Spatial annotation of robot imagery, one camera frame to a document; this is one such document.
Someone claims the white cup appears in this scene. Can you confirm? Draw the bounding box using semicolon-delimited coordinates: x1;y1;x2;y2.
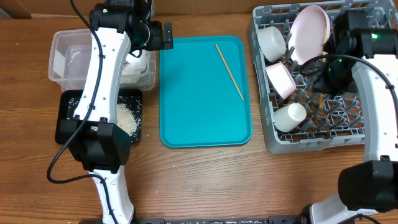
274;103;307;132

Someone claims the teal serving tray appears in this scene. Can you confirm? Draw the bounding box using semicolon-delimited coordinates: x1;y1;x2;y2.
159;35;252;148

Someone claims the white napkin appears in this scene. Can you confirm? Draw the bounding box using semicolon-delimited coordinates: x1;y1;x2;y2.
121;50;148;83

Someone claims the wooden chopstick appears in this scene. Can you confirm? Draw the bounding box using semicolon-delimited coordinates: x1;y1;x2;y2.
318;26;329;109
215;44;244;101

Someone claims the rice pile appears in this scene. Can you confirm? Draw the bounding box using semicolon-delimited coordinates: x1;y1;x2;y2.
117;96;142;142

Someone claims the large white plate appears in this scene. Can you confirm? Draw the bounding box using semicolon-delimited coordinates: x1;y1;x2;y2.
288;5;331;65

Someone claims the grey dishwasher rack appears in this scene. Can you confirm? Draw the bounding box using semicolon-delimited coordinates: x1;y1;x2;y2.
247;0;398;155

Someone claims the clear plastic bin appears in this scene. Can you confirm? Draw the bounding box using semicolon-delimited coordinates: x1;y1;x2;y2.
49;29;156;91

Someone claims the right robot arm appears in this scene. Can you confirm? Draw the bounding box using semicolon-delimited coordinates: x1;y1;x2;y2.
300;10;397;223

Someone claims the small pink bowl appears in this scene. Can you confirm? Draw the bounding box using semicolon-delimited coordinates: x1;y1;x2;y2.
266;62;296;99

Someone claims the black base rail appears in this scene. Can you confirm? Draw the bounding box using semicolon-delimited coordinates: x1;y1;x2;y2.
79;215;308;224

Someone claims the black tray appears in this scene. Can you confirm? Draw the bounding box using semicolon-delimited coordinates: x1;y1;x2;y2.
55;89;143;144

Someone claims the grey bowl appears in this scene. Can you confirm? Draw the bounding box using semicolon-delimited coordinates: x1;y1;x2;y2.
257;26;286;63

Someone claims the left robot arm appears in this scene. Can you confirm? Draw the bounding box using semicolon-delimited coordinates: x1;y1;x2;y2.
47;0;173;223

